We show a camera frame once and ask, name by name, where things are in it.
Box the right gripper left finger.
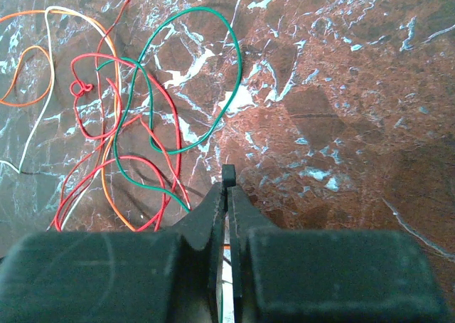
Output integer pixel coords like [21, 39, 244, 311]
[1, 183, 225, 322]

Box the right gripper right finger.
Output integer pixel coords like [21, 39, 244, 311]
[227, 186, 448, 322]

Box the white wire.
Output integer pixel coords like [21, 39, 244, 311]
[0, 6, 124, 231]

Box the orange wire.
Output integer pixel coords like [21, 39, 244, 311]
[0, 10, 138, 232]

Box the black zip tie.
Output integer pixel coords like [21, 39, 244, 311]
[222, 164, 237, 189]

